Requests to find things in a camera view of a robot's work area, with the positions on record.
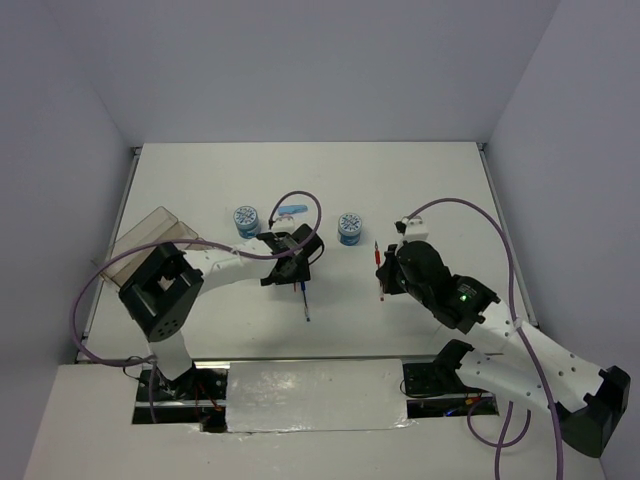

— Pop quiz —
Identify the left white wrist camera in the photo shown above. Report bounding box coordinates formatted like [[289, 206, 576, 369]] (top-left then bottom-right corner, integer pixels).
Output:
[[269, 218, 296, 235]]

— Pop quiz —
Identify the blue slime jar right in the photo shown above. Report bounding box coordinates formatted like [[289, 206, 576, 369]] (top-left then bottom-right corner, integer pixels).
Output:
[[337, 212, 363, 246]]

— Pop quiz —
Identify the red pen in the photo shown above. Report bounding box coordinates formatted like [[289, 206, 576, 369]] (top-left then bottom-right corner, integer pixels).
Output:
[[374, 240, 385, 302]]

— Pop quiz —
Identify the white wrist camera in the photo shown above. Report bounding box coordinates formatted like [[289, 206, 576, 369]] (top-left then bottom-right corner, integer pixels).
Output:
[[395, 215, 429, 242], [269, 218, 296, 235]]

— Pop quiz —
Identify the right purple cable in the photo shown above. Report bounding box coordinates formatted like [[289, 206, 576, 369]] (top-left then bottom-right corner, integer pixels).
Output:
[[403, 198, 566, 480]]

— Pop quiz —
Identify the clear brown three-compartment organizer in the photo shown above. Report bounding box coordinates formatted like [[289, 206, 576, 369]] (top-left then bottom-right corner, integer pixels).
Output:
[[93, 206, 201, 288]]

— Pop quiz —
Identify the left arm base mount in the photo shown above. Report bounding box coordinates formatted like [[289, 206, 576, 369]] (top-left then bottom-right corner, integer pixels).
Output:
[[128, 367, 228, 433]]

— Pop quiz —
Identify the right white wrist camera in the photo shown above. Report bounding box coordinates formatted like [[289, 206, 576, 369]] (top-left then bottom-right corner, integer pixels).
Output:
[[395, 215, 429, 242]]

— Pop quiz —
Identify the blue slime jar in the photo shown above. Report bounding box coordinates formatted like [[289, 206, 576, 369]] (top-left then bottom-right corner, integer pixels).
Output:
[[337, 212, 363, 246], [233, 205, 261, 239]]

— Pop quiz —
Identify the white base cover plate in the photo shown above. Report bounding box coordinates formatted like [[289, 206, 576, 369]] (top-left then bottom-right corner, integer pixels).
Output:
[[225, 359, 411, 433]]

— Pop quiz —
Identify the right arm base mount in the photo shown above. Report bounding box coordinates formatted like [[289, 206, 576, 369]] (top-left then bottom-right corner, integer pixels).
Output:
[[399, 362, 498, 420]]

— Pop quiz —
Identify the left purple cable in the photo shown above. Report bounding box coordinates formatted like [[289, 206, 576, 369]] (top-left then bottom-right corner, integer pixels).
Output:
[[73, 190, 323, 426]]

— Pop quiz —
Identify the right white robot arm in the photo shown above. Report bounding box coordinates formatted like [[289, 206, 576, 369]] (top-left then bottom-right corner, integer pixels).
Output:
[[376, 240, 631, 458]]

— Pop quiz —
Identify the purple cable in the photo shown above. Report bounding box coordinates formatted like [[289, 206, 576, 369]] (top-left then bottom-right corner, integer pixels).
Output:
[[403, 198, 566, 480], [73, 190, 323, 426]]

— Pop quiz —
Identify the blue slime jar left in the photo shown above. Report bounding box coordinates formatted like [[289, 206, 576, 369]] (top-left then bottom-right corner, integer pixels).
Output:
[[233, 205, 261, 239]]

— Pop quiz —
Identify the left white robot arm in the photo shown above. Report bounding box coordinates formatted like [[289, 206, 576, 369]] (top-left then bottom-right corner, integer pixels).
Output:
[[119, 224, 325, 399]]

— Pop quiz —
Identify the blue translucent eraser case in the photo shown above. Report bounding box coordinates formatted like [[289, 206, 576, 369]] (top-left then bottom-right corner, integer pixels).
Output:
[[277, 204, 308, 216]]

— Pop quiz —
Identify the blue pen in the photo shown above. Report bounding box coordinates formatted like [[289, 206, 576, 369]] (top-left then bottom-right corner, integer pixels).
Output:
[[294, 282, 311, 322]]

